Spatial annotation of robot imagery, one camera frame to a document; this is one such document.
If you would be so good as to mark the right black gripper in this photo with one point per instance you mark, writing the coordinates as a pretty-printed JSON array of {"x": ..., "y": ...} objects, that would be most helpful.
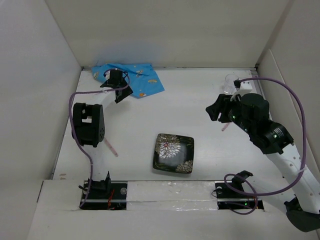
[{"x": 224, "y": 103}]

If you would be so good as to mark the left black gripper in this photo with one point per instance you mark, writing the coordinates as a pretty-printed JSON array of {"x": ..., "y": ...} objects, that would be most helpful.
[{"x": 126, "y": 92}]

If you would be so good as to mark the pink handled knife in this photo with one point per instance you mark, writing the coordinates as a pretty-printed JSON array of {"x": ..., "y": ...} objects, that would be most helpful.
[{"x": 225, "y": 126}]

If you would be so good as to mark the blue space print cloth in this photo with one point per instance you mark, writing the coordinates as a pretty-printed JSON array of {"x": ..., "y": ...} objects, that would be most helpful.
[{"x": 144, "y": 80}]

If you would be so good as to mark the black floral square plate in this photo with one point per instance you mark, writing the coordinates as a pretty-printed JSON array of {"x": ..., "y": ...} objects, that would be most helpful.
[{"x": 174, "y": 153}]

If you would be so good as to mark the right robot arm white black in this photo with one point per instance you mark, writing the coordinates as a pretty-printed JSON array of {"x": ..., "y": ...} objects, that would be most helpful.
[{"x": 250, "y": 113}]

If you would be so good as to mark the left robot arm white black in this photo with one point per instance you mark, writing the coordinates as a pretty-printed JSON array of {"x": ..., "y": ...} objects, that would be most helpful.
[{"x": 87, "y": 121}]

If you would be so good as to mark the clear plastic cup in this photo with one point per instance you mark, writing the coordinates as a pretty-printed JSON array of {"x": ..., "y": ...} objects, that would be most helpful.
[{"x": 229, "y": 86}]

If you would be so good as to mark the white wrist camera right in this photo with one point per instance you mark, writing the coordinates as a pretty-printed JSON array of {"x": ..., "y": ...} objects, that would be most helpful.
[{"x": 242, "y": 88}]

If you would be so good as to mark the pink handled fork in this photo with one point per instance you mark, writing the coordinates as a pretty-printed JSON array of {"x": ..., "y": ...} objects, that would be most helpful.
[{"x": 114, "y": 152}]

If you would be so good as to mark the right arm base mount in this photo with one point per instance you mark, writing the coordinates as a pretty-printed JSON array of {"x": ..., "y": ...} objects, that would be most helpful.
[{"x": 227, "y": 199}]

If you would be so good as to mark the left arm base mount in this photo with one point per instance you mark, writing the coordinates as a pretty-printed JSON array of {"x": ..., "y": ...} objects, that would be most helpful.
[{"x": 104, "y": 195}]

